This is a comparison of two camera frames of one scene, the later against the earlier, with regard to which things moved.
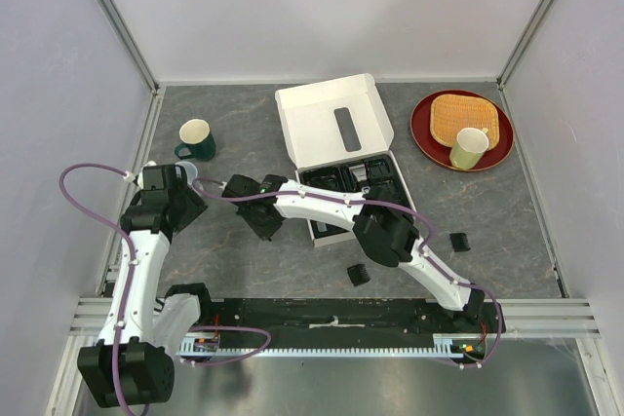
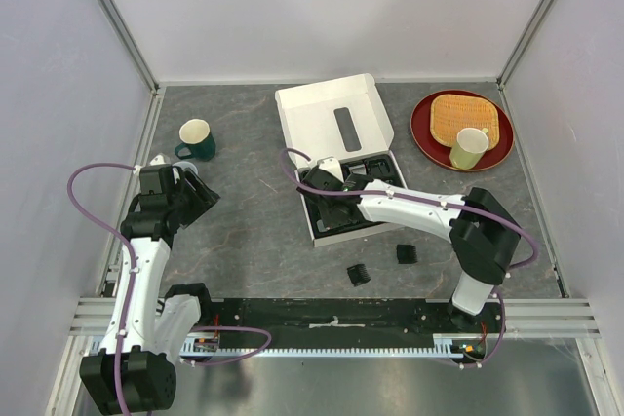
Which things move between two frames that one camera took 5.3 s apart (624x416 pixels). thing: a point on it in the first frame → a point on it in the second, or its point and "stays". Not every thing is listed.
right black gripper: (264, 231) → (330, 220)
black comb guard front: (358, 274) stays
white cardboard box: (334, 122) stays
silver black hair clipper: (360, 172) stays
